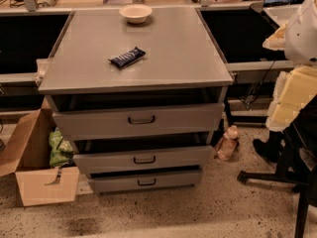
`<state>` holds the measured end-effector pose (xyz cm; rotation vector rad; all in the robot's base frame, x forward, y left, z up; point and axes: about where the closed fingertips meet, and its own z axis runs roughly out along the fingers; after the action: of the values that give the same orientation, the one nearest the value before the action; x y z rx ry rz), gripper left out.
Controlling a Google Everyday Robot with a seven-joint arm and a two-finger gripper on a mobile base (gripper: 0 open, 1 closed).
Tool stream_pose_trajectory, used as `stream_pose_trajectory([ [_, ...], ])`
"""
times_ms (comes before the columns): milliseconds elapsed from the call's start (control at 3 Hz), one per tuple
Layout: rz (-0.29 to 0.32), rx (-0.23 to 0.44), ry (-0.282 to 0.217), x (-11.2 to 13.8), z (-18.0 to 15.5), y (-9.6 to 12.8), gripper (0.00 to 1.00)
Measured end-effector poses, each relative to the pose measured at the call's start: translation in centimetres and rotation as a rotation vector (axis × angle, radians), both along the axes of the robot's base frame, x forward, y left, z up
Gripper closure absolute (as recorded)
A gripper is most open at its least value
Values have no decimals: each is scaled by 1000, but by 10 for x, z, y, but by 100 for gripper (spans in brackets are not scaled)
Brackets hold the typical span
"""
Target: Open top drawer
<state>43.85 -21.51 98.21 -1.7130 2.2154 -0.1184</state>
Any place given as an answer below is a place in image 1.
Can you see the white bowl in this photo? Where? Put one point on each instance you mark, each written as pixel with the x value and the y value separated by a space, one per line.
pixel 136 13

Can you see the grey drawer cabinet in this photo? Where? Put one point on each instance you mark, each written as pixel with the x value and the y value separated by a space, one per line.
pixel 181 67

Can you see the grey top drawer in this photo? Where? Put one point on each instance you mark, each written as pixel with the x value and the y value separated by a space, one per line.
pixel 135 122

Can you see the dark blue snack bar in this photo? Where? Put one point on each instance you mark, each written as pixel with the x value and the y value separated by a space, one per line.
pixel 127 58

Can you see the cardboard box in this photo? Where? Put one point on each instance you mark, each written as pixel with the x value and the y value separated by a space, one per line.
pixel 27 156

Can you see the green chip bag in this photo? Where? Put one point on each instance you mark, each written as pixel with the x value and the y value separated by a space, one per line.
pixel 61 150

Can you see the grey bottom drawer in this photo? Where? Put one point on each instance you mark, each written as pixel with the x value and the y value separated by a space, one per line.
pixel 149 181

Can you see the clear plastic bottle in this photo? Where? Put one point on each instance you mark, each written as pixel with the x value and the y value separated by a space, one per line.
pixel 228 143

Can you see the grey drawer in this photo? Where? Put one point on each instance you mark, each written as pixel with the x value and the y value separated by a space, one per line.
pixel 149 181
pixel 142 160
pixel 135 122

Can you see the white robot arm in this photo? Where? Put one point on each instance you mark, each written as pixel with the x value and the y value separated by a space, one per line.
pixel 294 90

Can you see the grey middle drawer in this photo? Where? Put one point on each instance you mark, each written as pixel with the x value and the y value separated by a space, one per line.
pixel 142 160

